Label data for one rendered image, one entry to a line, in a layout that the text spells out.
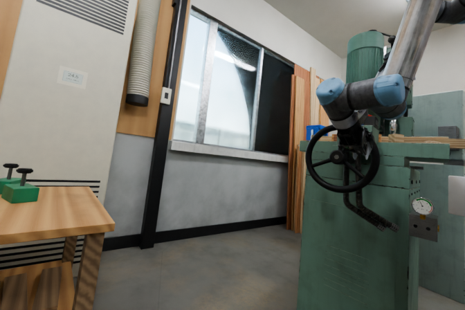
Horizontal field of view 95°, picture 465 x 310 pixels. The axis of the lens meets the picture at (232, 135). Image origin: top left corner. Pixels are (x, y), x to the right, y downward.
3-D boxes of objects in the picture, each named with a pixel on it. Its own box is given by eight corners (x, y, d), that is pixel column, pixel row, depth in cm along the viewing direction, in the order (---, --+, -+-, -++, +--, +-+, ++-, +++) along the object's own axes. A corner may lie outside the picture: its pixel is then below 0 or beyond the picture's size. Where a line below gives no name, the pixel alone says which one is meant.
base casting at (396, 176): (304, 175, 117) (306, 158, 118) (340, 176, 157) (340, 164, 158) (411, 189, 85) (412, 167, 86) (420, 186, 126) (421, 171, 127)
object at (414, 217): (408, 235, 81) (408, 213, 82) (411, 230, 90) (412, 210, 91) (439, 243, 75) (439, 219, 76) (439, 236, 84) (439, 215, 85)
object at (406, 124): (390, 138, 118) (391, 117, 119) (392, 140, 123) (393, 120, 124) (413, 138, 112) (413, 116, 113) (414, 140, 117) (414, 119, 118)
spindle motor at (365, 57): (340, 90, 118) (343, 37, 121) (350, 98, 130) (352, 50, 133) (378, 84, 105) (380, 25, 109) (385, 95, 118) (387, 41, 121)
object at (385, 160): (310, 158, 116) (310, 151, 116) (324, 161, 131) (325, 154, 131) (404, 166, 88) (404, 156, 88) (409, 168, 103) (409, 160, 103)
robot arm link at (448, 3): (490, 9, 72) (452, 7, 74) (461, 29, 83) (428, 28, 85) (491, -13, 73) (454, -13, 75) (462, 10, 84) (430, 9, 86)
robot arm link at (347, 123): (331, 104, 69) (358, 100, 63) (335, 113, 71) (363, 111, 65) (325, 122, 66) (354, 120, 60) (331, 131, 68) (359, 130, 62)
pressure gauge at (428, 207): (410, 217, 79) (411, 195, 80) (412, 216, 82) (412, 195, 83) (434, 222, 75) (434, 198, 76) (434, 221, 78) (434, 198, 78)
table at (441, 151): (290, 149, 114) (290, 138, 115) (313, 153, 136) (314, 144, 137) (452, 157, 72) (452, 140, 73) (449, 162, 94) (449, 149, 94)
